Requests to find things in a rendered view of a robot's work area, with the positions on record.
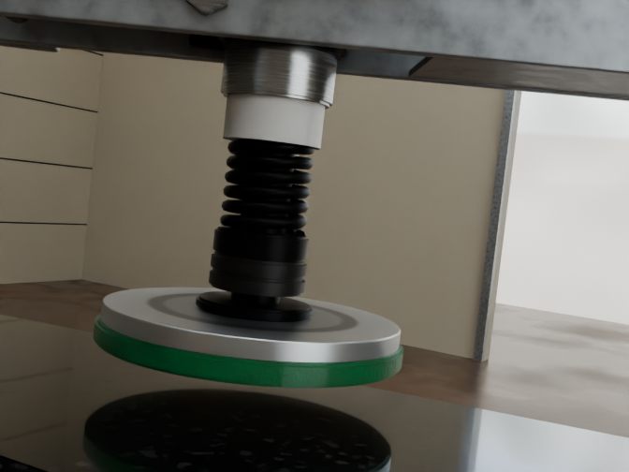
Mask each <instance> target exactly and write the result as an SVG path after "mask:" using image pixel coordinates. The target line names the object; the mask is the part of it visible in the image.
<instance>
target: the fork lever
mask: <svg viewBox="0 0 629 472"><path fill-rule="evenodd" d="M190 34H193V35H203V36H213V37H232V38H241V39H252V40H261V41H271V42H281V43H291V44H300V45H310V46H320V47H330V48H340V49H347V52H346V56H344V57H341V60H339V61H338V62H337V68H336V74H343V75H353V76H362V77H373V78H383V79H393V80H403V81H422V82H432V83H442V84H452V85H462V86H473V87H482V88H492V89H503V90H513V91H522V92H533V93H543V94H553V95H563V96H582V97H592V98H603V99H612V100H622V101H629V0H0V42H3V43H13V44H22V45H33V46H43V47H53V48H63V49H73V50H83V51H93V52H112V53H122V54H133V55H142V56H152V57H163V58H172V59H183V60H193V61H202V62H213V63H224V58H225V52H222V51H215V50H207V49H200V48H193V47H191V46H190V44H189V36H190Z"/></svg>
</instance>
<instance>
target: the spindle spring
mask: <svg viewBox="0 0 629 472"><path fill-rule="evenodd" d="M227 148H228V150H229V152H230V153H232V154H234V155H232V156H230V157H229V158H228V159H227V166H229V167H230V168H231V169H232V170H230V171H228V172H226V174H225V179H226V181H227V182H229V183H232V184H238V185H226V187H225V188H224V189H223V190H224V195H225V196H227V197H228V198H232V199H227V200H225V201H223V203H222V206H221V207H222V208H223V210H224V211H227V212H230V213H235V214H225V215H222V216H221V218H220V223H221V224H222V225H223V226H226V227H233V228H238V227H242V228H258V229H287V232H286V233H289V234H293V235H299V236H305V233H304V231H303V230H301V228H303V227H304V226H305V225H306V223H307V219H306V218H305V217H304V215H302V213H306V212H307V210H308V208H309V207H308V204H307V202H305V201H303V200H301V199H306V198H307V197H309V196H310V190H309V188H308V187H306V186H302V185H299V184H308V183H310V182H311V180H312V176H311V174H310V173H308V172H306V171H301V170H309V169H310V168H311V167H312V166H313V163H314V162H313V161H312V159H311V158H307V157H301V156H295V157H289V156H274V155H247V154H246V152H265V153H283V154H296V155H311V154H313V153H314V151H315V148H313V147H308V146H303V145H298V144H292V143H284V142H277V141H268V140H234V141H232V142H230V143H229V144H228V147H227ZM244 167H263V168H281V169H298V170H294V172H290V171H273V170H245V169H244ZM243 182H251V183H271V184H292V187H281V186H262V185H242V184H243ZM241 197H250V198H269V199H290V202H281V201H260V200H241ZM240 212H243V213H261V214H288V217H272V216H252V215H236V214H239V213H240Z"/></svg>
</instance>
